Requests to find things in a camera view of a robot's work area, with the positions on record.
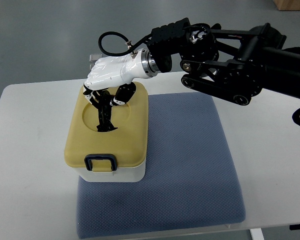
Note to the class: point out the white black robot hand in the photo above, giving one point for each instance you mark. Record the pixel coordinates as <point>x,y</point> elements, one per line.
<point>110,81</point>

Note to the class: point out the yellow storage box lid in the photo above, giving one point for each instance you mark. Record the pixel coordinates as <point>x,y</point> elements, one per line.
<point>102,140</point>

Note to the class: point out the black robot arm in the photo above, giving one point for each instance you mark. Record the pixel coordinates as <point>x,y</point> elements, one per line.
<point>233,65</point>

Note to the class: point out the white storage box base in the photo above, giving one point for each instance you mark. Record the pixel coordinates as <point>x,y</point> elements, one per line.
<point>121,175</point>

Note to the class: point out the cardboard box corner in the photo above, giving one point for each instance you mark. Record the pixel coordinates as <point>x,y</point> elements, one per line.
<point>287,5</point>

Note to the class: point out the lower clear floor marker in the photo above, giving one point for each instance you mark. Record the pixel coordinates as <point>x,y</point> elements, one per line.
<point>91,66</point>

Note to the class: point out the clear floor marker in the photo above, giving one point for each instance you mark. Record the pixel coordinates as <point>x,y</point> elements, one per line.
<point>91,66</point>
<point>94,57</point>

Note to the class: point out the upper clear floor marker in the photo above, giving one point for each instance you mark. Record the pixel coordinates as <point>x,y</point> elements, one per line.
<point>94,57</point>

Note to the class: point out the blue grey fabric mat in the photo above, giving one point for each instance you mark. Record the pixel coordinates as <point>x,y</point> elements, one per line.
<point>190,179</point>

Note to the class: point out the white table leg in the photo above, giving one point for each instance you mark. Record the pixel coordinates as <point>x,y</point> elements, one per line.
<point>256,234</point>

